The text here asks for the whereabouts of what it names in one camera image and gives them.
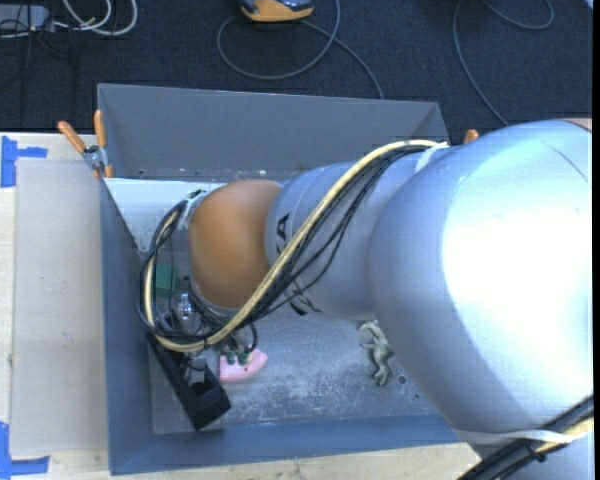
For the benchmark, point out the dark green flat block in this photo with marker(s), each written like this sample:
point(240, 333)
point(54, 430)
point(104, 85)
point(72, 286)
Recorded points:
point(166, 279)

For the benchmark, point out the pink toy food piece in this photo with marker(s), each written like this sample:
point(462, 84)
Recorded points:
point(240, 372)

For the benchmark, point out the black open box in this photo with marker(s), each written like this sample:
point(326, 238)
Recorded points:
point(205, 403)

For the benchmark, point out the grey metal bin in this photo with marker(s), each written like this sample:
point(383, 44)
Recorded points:
point(260, 133)

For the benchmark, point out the green toy dinosaur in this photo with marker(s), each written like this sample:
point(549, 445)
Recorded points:
point(380, 355)

